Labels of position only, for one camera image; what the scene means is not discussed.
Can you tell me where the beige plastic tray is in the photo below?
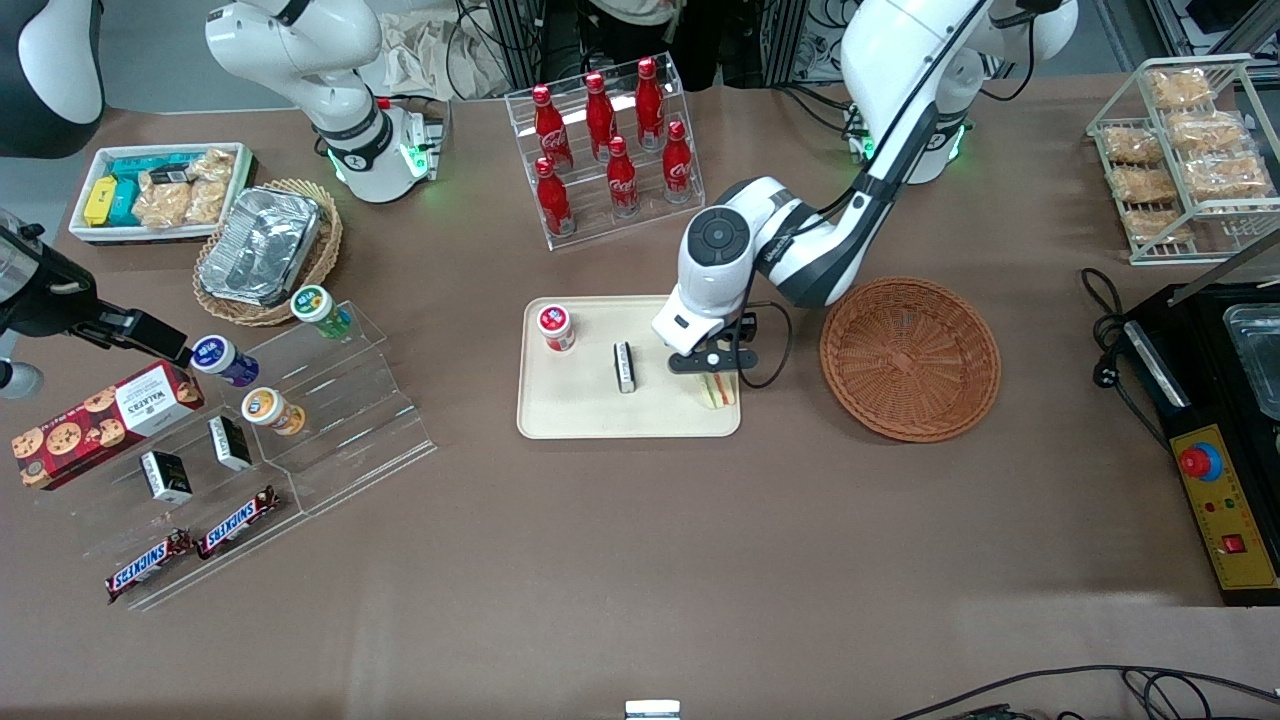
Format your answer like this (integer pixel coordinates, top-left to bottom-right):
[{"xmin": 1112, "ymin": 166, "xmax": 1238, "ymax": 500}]
[{"xmin": 516, "ymin": 294, "xmax": 742, "ymax": 440}]

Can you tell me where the aluminium foil tray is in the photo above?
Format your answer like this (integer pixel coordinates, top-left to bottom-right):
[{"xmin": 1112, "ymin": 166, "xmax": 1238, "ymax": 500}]
[{"xmin": 198, "ymin": 186, "xmax": 323, "ymax": 308}]

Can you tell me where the brown round wicker basket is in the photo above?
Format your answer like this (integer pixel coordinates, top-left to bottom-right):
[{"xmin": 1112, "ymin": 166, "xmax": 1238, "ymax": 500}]
[{"xmin": 819, "ymin": 277, "xmax": 1002, "ymax": 444}]

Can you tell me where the light oval wicker basket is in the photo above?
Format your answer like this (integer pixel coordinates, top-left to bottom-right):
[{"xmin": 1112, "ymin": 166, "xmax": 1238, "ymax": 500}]
[{"xmin": 193, "ymin": 179, "xmax": 344, "ymax": 328}]

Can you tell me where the purple cup blue lid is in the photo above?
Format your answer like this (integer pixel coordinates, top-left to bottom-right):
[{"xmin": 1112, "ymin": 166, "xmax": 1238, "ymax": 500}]
[{"xmin": 190, "ymin": 335, "xmax": 261, "ymax": 390}]

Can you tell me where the red Walkers cookie box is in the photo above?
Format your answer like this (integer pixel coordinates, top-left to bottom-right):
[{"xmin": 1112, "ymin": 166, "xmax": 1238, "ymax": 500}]
[{"xmin": 11, "ymin": 359, "xmax": 207, "ymax": 492}]

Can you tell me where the clear acrylic bottle rack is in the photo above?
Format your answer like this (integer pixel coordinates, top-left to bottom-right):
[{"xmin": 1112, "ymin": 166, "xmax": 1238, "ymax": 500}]
[{"xmin": 505, "ymin": 52, "xmax": 707, "ymax": 252}]

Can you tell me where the white plastic bin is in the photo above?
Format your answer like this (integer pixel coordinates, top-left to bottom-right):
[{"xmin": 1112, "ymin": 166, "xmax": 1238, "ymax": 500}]
[{"xmin": 68, "ymin": 142, "xmax": 257, "ymax": 247}]

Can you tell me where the clear bag of snacks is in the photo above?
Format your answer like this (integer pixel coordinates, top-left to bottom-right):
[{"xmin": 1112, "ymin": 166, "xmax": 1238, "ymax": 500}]
[
  {"xmin": 185, "ymin": 149, "xmax": 237, "ymax": 227},
  {"xmin": 132, "ymin": 170, "xmax": 194, "ymax": 230}
]

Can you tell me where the short teal box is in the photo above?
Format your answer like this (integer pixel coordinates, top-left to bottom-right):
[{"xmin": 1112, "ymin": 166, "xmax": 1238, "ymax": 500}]
[{"xmin": 105, "ymin": 178, "xmax": 144, "ymax": 228}]

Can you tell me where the red lid white cup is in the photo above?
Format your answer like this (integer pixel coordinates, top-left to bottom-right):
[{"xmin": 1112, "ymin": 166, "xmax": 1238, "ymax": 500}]
[{"xmin": 537, "ymin": 303, "xmax": 577, "ymax": 354}]

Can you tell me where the yellow small box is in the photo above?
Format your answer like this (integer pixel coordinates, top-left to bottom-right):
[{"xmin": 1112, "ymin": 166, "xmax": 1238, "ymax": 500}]
[{"xmin": 83, "ymin": 176, "xmax": 120, "ymax": 229}]

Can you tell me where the red cola bottle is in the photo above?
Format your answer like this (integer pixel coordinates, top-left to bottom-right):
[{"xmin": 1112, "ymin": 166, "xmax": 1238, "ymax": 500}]
[
  {"xmin": 531, "ymin": 84, "xmax": 576, "ymax": 176},
  {"xmin": 635, "ymin": 57, "xmax": 667, "ymax": 152},
  {"xmin": 661, "ymin": 120, "xmax": 695, "ymax": 205},
  {"xmin": 534, "ymin": 157, "xmax": 576, "ymax": 238},
  {"xmin": 606, "ymin": 136, "xmax": 641, "ymax": 218},
  {"xmin": 584, "ymin": 72, "xmax": 619, "ymax": 162}
]

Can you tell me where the orange cup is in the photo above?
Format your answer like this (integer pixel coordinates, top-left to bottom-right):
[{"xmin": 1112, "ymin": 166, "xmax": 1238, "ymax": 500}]
[{"xmin": 241, "ymin": 387, "xmax": 307, "ymax": 438}]

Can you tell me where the long teal box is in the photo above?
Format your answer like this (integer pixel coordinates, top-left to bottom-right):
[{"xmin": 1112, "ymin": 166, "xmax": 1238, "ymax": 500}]
[{"xmin": 108, "ymin": 153, "xmax": 199, "ymax": 183}]

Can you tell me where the green lid cup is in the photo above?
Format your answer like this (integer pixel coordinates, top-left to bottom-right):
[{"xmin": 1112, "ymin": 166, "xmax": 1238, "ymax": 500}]
[{"xmin": 289, "ymin": 285, "xmax": 354, "ymax": 340}]

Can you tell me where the Snickers chocolate bar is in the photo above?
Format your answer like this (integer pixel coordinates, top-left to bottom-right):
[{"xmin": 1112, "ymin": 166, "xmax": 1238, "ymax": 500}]
[
  {"xmin": 196, "ymin": 485, "xmax": 281, "ymax": 561},
  {"xmin": 104, "ymin": 529, "xmax": 194, "ymax": 605}
]

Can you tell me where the clear acrylic stepped display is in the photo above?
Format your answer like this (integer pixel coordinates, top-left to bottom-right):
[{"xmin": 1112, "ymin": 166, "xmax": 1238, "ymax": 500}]
[{"xmin": 58, "ymin": 300, "xmax": 439, "ymax": 613}]

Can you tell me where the person torso clothing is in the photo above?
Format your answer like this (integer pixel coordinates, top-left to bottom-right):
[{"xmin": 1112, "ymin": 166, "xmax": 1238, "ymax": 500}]
[{"xmin": 584, "ymin": 0, "xmax": 693, "ymax": 28}]

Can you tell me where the crumpled beige paper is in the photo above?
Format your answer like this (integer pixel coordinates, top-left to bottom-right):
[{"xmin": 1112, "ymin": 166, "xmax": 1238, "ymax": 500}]
[{"xmin": 378, "ymin": 8, "xmax": 513, "ymax": 102}]

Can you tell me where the bagged bread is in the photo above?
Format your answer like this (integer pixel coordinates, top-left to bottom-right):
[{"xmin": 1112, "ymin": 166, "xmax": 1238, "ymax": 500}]
[
  {"xmin": 1142, "ymin": 66, "xmax": 1215, "ymax": 110},
  {"xmin": 1180, "ymin": 152, "xmax": 1274, "ymax": 202},
  {"xmin": 1100, "ymin": 124, "xmax": 1165, "ymax": 167},
  {"xmin": 1165, "ymin": 110, "xmax": 1247, "ymax": 154},
  {"xmin": 1121, "ymin": 205, "xmax": 1193, "ymax": 247},
  {"xmin": 1110, "ymin": 165, "xmax": 1183, "ymax": 205}
]

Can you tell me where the black control box yellow panel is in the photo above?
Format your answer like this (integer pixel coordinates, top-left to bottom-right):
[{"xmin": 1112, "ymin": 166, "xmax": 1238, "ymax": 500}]
[{"xmin": 1124, "ymin": 283, "xmax": 1280, "ymax": 609}]

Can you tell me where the red emergency stop button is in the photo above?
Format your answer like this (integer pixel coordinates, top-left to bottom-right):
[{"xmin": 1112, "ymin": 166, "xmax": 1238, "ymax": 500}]
[{"xmin": 1177, "ymin": 441, "xmax": 1226, "ymax": 482}]

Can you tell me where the steel pan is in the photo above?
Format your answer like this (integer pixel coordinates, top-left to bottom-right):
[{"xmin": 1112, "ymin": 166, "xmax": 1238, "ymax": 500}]
[{"xmin": 1222, "ymin": 303, "xmax": 1280, "ymax": 422}]

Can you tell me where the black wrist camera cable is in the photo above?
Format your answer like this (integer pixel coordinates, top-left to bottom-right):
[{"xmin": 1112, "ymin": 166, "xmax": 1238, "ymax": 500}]
[{"xmin": 740, "ymin": 0, "xmax": 1063, "ymax": 392}]

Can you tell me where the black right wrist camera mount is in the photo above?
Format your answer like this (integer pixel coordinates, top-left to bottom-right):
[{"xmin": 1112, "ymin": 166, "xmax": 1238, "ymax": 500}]
[{"xmin": 0, "ymin": 212, "xmax": 99, "ymax": 338}]

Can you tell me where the black power cable with plug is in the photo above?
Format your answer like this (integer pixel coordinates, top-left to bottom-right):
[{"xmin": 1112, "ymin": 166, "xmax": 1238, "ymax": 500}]
[{"xmin": 1079, "ymin": 266, "xmax": 1177, "ymax": 447}]

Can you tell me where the white wire rack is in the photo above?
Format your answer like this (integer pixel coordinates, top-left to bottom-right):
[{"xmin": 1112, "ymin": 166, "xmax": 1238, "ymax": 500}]
[{"xmin": 1086, "ymin": 53, "xmax": 1280, "ymax": 267}]

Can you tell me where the thin black cable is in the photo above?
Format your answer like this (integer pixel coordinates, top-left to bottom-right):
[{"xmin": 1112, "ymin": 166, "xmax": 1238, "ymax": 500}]
[{"xmin": 888, "ymin": 664, "xmax": 1280, "ymax": 720}]

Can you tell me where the aluminium frame rack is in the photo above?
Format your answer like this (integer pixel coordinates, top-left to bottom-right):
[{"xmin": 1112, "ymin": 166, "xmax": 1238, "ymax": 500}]
[{"xmin": 1140, "ymin": 0, "xmax": 1280, "ymax": 73}]

